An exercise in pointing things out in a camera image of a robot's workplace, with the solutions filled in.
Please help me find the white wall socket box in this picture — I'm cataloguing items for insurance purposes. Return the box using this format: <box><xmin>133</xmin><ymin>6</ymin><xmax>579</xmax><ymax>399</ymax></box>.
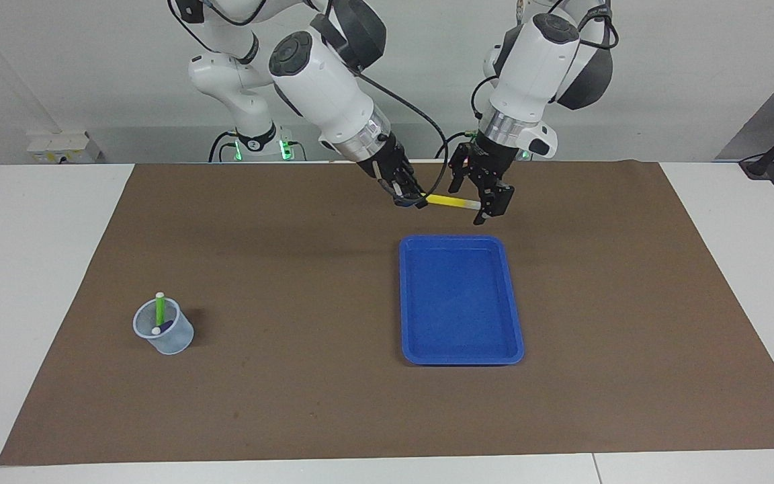
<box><xmin>26</xmin><ymin>131</ymin><xmax>101</xmax><ymax>164</ymax></box>

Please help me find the black left base cable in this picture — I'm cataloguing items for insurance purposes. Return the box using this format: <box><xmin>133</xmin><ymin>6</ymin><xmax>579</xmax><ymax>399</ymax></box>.
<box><xmin>435</xmin><ymin>130</ymin><xmax>480</xmax><ymax>160</ymax></box>

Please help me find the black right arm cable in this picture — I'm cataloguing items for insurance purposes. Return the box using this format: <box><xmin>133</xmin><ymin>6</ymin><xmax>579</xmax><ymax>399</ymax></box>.
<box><xmin>359</xmin><ymin>71</ymin><xmax>449</xmax><ymax>197</ymax></box>

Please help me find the blue plastic tray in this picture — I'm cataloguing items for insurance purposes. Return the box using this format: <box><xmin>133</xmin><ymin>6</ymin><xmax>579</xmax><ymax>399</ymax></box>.
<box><xmin>398</xmin><ymin>234</ymin><xmax>525</xmax><ymax>366</ymax></box>

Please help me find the brown table mat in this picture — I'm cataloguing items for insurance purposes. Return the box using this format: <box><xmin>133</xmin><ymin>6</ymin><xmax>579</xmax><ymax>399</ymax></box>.
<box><xmin>0</xmin><ymin>160</ymin><xmax>774</xmax><ymax>467</ymax></box>

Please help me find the translucent plastic cup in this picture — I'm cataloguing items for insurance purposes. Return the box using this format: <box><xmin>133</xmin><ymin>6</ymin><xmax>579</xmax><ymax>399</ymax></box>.
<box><xmin>132</xmin><ymin>298</ymin><xmax>194</xmax><ymax>356</ymax></box>

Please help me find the yellow pen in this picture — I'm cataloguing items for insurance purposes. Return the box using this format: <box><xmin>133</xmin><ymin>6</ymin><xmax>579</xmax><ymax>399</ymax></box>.
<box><xmin>425</xmin><ymin>194</ymin><xmax>482</xmax><ymax>210</ymax></box>

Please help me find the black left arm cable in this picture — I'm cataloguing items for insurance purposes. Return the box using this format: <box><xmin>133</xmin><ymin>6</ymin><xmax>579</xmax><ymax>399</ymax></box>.
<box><xmin>470</xmin><ymin>0</ymin><xmax>620</xmax><ymax>135</ymax></box>

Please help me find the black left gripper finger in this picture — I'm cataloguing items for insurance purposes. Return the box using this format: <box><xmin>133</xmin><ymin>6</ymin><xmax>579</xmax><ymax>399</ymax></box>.
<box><xmin>473</xmin><ymin>181</ymin><xmax>515</xmax><ymax>226</ymax></box>
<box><xmin>449</xmin><ymin>163</ymin><xmax>474</xmax><ymax>194</ymax></box>

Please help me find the black base cable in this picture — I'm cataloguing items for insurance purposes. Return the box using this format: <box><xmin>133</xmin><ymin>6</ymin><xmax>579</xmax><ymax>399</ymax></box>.
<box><xmin>209</xmin><ymin>130</ymin><xmax>239</xmax><ymax>163</ymax></box>
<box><xmin>435</xmin><ymin>130</ymin><xmax>480</xmax><ymax>160</ymax></box>

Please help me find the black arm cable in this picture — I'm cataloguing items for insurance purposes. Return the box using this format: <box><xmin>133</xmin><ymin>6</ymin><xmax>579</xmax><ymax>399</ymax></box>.
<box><xmin>359</xmin><ymin>71</ymin><xmax>449</xmax><ymax>197</ymax></box>
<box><xmin>470</xmin><ymin>0</ymin><xmax>620</xmax><ymax>135</ymax></box>

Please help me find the black right base cable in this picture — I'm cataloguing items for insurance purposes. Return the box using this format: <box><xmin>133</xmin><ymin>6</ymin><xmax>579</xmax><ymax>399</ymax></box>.
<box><xmin>209</xmin><ymin>130</ymin><xmax>239</xmax><ymax>163</ymax></box>

